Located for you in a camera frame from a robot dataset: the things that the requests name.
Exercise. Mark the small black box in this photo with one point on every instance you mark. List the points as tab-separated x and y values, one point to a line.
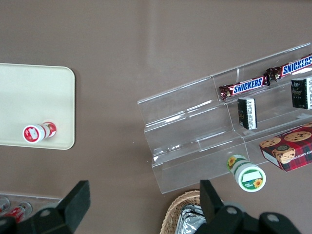
247	113
302	93

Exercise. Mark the light oval wicker basket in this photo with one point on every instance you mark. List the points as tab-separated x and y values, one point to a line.
174	209

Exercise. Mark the Snickers chocolate bar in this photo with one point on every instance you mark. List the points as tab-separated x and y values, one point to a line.
246	87
292	67

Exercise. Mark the cream plastic tray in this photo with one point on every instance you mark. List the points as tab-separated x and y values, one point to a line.
36	97

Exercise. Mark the clear acrylic stepped display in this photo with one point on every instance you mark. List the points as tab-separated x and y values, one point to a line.
185	136

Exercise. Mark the white cup sunflower label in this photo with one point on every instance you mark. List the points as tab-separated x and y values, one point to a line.
249	178

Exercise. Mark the red tartan cookie box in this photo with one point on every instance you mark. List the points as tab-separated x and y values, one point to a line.
292	151

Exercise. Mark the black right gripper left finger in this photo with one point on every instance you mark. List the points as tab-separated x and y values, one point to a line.
70	209

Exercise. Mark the aluminium foil tray stack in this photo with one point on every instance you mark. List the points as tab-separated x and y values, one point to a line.
190	219

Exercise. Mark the white cup red label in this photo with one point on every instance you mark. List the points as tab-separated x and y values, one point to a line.
33	133

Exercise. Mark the clear acrylic bottle rack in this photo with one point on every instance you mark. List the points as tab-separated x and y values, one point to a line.
29	198

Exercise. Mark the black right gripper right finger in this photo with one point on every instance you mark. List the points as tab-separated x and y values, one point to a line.
212	214

